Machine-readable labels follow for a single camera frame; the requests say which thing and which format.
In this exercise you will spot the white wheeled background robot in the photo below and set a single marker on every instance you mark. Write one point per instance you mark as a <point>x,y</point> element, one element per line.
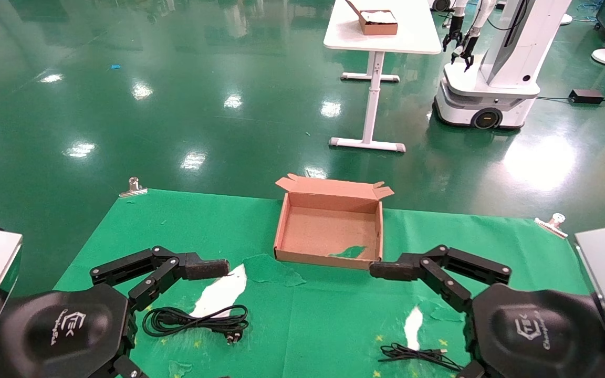
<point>507,63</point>

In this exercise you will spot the small filled cardboard box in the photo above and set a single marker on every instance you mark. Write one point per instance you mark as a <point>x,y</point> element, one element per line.
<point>378,25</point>

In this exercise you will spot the open brown cardboard box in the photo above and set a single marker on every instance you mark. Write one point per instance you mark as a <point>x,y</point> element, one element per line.
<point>329,231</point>

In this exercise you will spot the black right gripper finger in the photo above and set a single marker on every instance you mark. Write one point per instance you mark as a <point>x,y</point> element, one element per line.
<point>392,270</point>

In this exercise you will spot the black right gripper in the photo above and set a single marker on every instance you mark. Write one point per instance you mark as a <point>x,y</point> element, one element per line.
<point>539,336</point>

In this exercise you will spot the background robot black gripper arm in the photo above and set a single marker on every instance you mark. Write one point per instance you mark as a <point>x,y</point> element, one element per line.
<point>468,50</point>
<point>454,31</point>

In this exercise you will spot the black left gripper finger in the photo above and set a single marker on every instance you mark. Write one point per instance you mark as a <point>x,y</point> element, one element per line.
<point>205,268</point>

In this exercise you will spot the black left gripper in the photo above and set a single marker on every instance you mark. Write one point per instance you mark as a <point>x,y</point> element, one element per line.
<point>61,336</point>

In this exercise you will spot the white standing desk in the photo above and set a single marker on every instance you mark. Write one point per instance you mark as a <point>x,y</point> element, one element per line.
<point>381,39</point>

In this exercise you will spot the silver metal table clamp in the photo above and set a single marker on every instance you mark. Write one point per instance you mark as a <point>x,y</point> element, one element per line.
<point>133,190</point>
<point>552,224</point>

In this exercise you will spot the green table cloth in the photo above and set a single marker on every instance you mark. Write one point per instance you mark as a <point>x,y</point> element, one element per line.
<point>334,315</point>

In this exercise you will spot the black power adapter brick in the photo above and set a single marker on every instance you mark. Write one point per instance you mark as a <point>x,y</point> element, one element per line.
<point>586,96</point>

